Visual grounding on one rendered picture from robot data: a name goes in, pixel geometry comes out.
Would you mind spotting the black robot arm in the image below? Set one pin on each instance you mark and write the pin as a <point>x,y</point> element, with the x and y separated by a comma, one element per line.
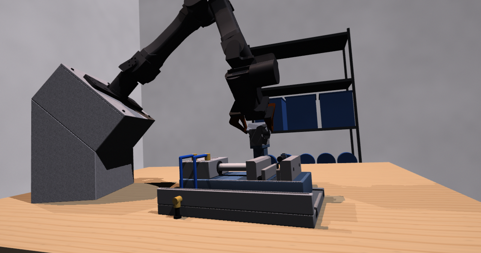
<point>246,70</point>

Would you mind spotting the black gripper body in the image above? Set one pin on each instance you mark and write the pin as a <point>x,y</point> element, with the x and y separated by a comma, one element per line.
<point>249,107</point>

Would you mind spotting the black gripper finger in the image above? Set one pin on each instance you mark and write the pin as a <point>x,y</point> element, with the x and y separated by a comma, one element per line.
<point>235,122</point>
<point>269,122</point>

